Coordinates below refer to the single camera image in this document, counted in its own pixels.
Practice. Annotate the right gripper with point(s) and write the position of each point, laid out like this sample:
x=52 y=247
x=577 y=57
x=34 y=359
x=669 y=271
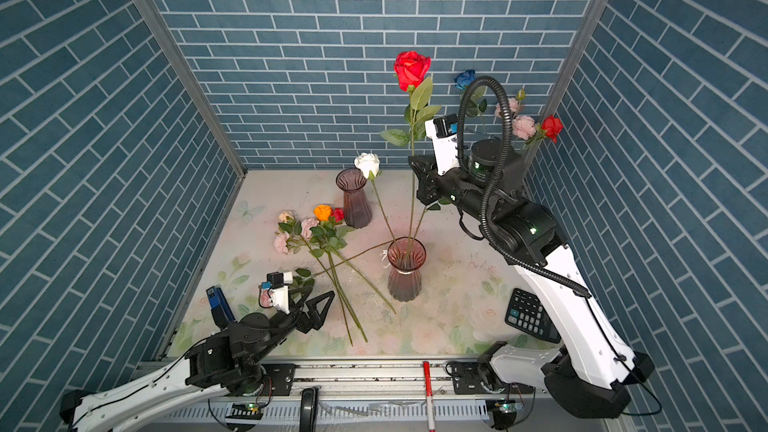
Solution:
x=427 y=168

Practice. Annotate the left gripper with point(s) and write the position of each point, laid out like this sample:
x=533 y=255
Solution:
x=313 y=321

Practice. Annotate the white rose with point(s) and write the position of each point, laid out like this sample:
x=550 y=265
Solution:
x=369 y=166
x=435 y=206

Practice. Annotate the pink glass vase with ribbon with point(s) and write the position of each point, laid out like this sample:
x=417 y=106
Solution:
x=406 y=256

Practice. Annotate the blue rose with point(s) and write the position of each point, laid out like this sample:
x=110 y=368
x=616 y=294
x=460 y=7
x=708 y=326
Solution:
x=477 y=103

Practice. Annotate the pink carnation spray stem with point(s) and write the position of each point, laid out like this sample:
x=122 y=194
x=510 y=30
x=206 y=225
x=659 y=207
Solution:
x=524 y=127

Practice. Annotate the red rose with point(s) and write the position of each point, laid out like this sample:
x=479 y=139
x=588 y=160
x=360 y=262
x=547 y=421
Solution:
x=547 y=130
x=411 y=70

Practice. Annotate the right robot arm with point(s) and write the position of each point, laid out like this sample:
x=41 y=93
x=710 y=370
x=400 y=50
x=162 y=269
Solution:
x=591 y=368

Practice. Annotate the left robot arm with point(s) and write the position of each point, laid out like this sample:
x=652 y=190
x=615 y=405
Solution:
x=228 y=362

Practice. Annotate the dark purple glass vase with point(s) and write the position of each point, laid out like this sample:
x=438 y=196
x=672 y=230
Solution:
x=358 y=213

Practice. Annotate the pink rose on table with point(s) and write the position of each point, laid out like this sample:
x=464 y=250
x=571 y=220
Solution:
x=317 y=250

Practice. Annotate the pale pink bud spray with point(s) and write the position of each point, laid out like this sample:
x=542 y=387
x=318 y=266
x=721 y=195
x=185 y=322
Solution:
x=288 y=228

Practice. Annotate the blue black handheld device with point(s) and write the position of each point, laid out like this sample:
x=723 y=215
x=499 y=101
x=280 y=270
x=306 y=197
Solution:
x=220 y=309

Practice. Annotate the red carnation stem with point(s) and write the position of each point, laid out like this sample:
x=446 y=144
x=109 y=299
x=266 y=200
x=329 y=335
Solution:
x=340 y=231

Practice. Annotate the orange rose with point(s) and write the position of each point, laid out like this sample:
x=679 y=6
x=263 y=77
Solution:
x=326 y=231

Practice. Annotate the red white marker pen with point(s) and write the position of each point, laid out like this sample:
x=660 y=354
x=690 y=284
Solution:
x=430 y=412

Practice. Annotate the black calculator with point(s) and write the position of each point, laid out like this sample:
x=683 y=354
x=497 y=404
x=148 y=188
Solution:
x=526 y=313

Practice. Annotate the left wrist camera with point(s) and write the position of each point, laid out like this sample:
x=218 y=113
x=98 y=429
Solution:
x=274 y=291

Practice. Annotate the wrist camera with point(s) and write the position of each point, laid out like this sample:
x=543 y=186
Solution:
x=442 y=131
x=274 y=291

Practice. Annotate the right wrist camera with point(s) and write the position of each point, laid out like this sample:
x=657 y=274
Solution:
x=442 y=131

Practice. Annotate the aluminium mounting rail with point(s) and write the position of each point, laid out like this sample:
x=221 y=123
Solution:
x=401 y=379

